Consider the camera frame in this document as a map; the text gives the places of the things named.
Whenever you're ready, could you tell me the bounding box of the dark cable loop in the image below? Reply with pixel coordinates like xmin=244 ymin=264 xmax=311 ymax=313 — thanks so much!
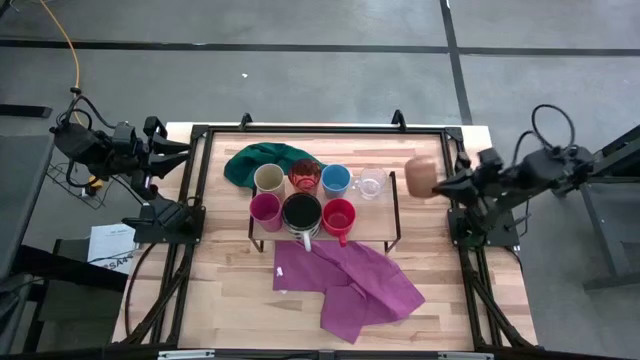
xmin=124 ymin=242 xmax=157 ymax=337

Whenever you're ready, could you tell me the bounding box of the black equipment cart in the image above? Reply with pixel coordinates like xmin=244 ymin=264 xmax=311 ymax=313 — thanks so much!
xmin=19 ymin=238 xmax=129 ymax=351

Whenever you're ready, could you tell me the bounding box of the black floor strip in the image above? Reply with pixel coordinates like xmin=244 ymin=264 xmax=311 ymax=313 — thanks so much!
xmin=0 ymin=103 xmax=54 ymax=120

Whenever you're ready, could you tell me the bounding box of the green cloth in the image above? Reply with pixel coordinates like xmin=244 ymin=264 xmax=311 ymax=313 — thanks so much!
xmin=223 ymin=142 xmax=329 ymax=189

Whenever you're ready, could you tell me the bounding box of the tall beige cup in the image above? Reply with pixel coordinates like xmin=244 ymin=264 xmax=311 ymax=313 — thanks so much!
xmin=252 ymin=163 xmax=287 ymax=201

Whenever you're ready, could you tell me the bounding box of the wooden shelf with black frame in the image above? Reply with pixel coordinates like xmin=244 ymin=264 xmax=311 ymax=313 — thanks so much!
xmin=247 ymin=170 xmax=403 ymax=254

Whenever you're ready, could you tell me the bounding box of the black metal table frame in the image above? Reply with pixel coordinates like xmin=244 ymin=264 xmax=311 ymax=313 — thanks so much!
xmin=112 ymin=110 xmax=539 ymax=351

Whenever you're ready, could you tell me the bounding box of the grey side table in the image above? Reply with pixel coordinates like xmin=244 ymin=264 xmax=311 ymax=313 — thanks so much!
xmin=0 ymin=133 xmax=57 ymax=281

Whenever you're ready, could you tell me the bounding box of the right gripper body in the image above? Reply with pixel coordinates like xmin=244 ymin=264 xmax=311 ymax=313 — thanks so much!
xmin=453 ymin=147 xmax=509 ymax=211

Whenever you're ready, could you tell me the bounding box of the red mug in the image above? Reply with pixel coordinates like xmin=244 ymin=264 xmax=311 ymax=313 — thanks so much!
xmin=322 ymin=198 xmax=358 ymax=248

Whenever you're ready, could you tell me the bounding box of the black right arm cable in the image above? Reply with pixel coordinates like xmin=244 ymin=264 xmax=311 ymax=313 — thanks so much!
xmin=510 ymin=103 xmax=577 ymax=169

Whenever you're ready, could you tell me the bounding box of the clear glass mug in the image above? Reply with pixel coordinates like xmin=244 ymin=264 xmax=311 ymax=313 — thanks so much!
xmin=352 ymin=167 xmax=389 ymax=201

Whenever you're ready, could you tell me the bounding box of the white mug with black squiggles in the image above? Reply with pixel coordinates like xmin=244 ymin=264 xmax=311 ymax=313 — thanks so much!
xmin=281 ymin=192 xmax=324 ymax=253

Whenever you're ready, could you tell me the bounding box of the magenta plastic cup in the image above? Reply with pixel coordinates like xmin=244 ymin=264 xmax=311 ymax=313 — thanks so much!
xmin=249 ymin=192 xmax=284 ymax=233

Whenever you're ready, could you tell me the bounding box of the blue cup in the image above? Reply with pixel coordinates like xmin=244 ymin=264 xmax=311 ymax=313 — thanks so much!
xmin=320 ymin=163 xmax=353 ymax=200

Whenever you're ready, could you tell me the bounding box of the orange patterned glass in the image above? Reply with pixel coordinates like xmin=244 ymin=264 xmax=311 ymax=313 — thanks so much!
xmin=287 ymin=158 xmax=323 ymax=196

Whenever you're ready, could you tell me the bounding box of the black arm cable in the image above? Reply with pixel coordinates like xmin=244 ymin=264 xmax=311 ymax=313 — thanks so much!
xmin=510 ymin=103 xmax=577 ymax=169
xmin=55 ymin=87 xmax=119 ymax=131

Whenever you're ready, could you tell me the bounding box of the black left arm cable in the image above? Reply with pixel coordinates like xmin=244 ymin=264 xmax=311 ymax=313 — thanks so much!
xmin=55 ymin=87 xmax=119 ymax=131

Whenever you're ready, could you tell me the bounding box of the black metal stand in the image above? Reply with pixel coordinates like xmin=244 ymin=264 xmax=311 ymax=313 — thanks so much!
xmin=552 ymin=124 xmax=640 ymax=294

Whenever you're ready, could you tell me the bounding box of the wooden cup with handle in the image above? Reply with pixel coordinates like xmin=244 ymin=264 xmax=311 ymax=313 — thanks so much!
xmin=403 ymin=154 xmax=440 ymax=199

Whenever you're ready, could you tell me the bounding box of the purple cloth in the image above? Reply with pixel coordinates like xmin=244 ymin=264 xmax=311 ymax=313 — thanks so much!
xmin=272 ymin=239 xmax=426 ymax=345

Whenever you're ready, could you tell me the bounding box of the yellow floor cable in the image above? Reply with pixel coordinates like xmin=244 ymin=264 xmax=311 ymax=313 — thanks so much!
xmin=39 ymin=0 xmax=84 ymax=126

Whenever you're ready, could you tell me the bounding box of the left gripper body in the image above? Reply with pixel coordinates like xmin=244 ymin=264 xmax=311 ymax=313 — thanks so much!
xmin=112 ymin=115 xmax=169 ymax=189

